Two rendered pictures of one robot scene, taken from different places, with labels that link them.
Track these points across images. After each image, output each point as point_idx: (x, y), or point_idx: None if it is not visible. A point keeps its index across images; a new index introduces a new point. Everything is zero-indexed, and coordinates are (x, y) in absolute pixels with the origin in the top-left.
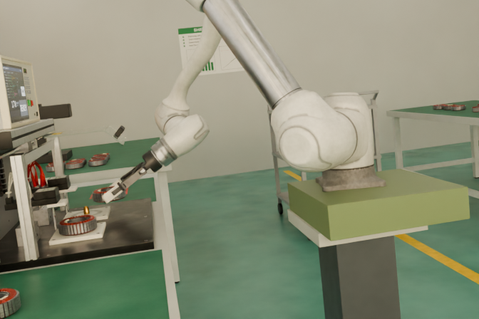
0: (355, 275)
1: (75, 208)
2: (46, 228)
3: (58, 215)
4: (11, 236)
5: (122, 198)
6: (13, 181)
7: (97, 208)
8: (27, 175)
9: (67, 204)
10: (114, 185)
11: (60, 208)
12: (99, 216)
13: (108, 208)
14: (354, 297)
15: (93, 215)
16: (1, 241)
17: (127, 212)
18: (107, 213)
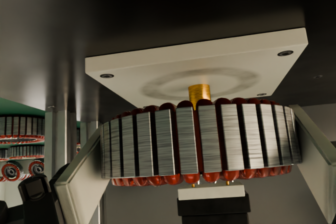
0: None
1: (54, 107)
2: (279, 92)
3: (126, 107)
4: (286, 105)
5: (241, 99)
6: (148, 206)
7: (111, 88)
8: (106, 217)
9: (66, 128)
10: (98, 186)
11: (75, 121)
12: (288, 59)
13: (130, 69)
14: None
15: (249, 72)
16: (322, 103)
17: None
18: (269, 50)
